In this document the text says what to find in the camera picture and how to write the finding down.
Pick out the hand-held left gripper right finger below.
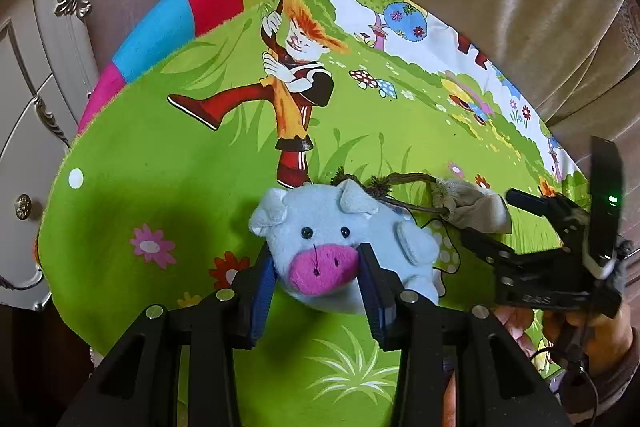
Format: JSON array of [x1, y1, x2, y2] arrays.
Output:
[[359, 243, 571, 427]]

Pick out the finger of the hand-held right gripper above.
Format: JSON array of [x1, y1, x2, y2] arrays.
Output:
[[505, 189, 588, 228], [460, 227, 566, 270]]

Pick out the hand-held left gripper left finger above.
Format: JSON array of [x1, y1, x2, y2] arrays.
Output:
[[57, 252, 276, 427]]

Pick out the blue plush pig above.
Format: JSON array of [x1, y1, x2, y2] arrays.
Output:
[[249, 179, 453, 315]]

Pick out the person's right forearm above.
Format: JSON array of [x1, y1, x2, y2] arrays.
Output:
[[550, 332, 640, 427]]

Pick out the person's right hand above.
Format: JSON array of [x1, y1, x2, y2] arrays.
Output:
[[492, 297, 633, 360]]

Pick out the green cartoon printed blanket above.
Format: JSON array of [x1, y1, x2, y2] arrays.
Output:
[[37, 0, 591, 427]]

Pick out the white ornate cabinet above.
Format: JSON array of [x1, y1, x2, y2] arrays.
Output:
[[0, 0, 108, 313]]

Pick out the black cable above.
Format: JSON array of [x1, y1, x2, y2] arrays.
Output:
[[527, 322, 601, 427]]

